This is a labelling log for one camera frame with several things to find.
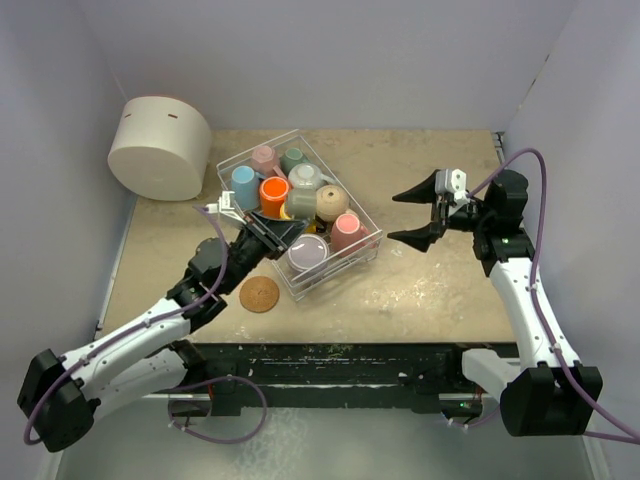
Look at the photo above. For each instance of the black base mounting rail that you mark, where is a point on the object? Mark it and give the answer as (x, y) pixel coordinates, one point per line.
(421, 378)

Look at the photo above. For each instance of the light pink mug white inside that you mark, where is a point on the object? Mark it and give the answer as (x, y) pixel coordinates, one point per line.
(264, 161)

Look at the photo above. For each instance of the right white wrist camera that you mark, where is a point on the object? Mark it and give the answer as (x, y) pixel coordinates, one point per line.
(452, 185)

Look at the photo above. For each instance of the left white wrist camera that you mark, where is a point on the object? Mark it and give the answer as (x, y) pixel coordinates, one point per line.
(225, 210)

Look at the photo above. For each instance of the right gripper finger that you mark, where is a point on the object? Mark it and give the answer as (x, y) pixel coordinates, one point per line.
(423, 193)
(421, 238)

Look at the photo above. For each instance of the white wire dish rack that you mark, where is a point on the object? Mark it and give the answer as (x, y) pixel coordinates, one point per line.
(285, 176)

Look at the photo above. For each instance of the yellow cup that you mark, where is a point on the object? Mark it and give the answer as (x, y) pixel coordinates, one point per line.
(284, 215)

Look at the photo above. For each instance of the round woven cork coaster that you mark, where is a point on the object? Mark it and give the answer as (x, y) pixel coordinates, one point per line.
(259, 294)

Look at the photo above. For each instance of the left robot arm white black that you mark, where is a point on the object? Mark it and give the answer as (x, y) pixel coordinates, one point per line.
(62, 396)

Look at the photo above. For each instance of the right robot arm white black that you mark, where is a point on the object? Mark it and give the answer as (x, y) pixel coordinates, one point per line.
(541, 393)

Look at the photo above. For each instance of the beige round mug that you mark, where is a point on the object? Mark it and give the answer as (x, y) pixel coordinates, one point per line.
(331, 202)

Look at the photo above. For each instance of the large white cylindrical container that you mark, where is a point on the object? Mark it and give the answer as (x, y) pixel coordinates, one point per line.
(161, 149)

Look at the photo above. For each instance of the pale grey white mug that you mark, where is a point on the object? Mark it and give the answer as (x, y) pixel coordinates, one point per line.
(308, 176)

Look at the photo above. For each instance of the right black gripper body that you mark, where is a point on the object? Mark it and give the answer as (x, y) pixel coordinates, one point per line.
(469, 217)

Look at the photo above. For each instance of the lilac mug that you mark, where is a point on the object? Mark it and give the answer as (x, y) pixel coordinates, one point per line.
(308, 252)

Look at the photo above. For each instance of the light blue mug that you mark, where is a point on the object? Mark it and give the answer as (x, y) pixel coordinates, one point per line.
(245, 183)

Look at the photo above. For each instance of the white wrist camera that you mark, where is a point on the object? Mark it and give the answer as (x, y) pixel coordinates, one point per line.
(225, 210)
(452, 185)

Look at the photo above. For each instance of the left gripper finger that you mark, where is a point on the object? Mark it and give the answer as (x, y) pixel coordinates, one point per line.
(268, 223)
(285, 237)

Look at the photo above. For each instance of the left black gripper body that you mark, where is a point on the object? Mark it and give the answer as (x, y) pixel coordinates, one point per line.
(253, 245)

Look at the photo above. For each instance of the aluminium frame rail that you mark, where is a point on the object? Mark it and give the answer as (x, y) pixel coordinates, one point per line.
(594, 453)

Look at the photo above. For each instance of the sage green cup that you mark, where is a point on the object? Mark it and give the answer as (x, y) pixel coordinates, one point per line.
(291, 158)

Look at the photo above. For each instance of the coral pink mug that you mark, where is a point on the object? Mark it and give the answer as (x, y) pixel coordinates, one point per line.
(348, 234)

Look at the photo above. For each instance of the olive green small cup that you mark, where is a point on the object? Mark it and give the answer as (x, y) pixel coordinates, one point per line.
(301, 203)

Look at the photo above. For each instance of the orange cup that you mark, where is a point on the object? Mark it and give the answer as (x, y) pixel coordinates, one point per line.
(273, 192)

